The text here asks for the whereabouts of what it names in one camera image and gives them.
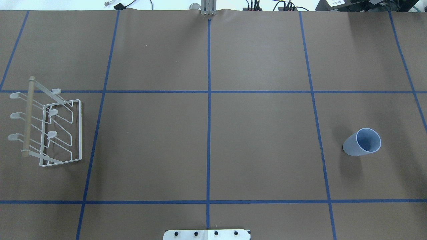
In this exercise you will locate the white wire cup holder rack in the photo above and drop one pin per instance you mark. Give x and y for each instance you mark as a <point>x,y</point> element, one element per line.
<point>52,128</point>

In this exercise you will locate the silver camera pole bracket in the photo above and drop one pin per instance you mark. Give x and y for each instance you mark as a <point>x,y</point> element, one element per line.
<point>208,7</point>

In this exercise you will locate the light blue plastic cup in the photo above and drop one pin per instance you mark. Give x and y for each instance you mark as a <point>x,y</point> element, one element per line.
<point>364,141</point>

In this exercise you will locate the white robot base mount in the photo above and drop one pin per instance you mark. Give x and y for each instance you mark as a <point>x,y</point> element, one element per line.
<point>208,234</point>

